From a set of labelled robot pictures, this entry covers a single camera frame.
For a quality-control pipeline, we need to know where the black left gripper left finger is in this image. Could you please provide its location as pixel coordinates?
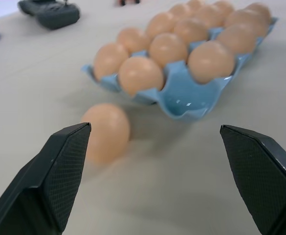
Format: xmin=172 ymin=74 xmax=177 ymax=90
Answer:
xmin=0 ymin=122 xmax=92 ymax=235

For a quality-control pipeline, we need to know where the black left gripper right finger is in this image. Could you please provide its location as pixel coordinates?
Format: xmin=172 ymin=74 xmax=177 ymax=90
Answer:
xmin=220 ymin=124 xmax=286 ymax=235

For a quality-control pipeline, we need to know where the loose brown egg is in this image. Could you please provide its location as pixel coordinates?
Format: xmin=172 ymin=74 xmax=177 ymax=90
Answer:
xmin=80 ymin=103 xmax=131 ymax=165

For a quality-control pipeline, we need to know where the blue plastic egg tray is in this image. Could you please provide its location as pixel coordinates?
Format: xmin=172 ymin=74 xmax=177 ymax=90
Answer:
xmin=81 ymin=16 xmax=279 ymax=122

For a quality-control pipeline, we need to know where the small red and black object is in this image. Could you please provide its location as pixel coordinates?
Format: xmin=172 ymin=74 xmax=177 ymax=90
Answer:
xmin=114 ymin=0 xmax=141 ymax=6

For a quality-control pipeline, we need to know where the dark grey remote controller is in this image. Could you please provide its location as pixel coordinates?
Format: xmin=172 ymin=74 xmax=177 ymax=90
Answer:
xmin=18 ymin=0 xmax=82 ymax=30

